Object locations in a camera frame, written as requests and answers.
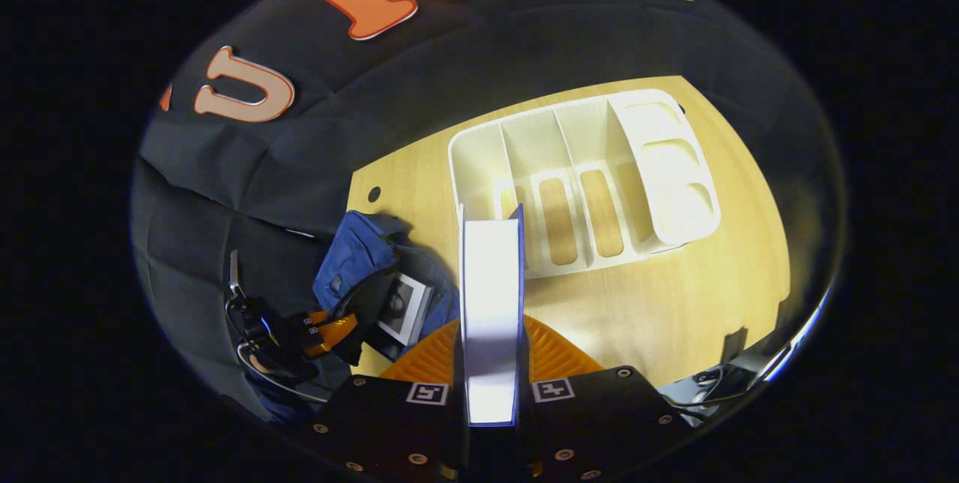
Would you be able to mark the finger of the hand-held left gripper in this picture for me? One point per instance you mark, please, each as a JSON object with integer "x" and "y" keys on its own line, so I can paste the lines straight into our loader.
{"x": 333, "y": 337}
{"x": 330, "y": 318}

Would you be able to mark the portrait cover book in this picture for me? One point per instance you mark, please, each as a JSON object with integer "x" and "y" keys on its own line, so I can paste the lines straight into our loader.
{"x": 404, "y": 307}

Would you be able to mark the blue cover book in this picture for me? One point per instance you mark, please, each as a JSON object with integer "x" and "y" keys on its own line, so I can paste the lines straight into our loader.
{"x": 491, "y": 303}

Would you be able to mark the blue schoolbag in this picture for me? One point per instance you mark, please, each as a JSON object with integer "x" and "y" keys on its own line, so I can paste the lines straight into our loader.
{"x": 352, "y": 258}

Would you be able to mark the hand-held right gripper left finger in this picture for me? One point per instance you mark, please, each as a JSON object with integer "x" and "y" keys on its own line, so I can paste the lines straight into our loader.
{"x": 389, "y": 423}

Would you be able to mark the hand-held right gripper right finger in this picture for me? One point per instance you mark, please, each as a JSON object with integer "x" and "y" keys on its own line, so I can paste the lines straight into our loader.
{"x": 599, "y": 423}

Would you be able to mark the white bookshelf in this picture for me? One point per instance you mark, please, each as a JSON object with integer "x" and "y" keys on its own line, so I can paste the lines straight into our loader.
{"x": 667, "y": 168}

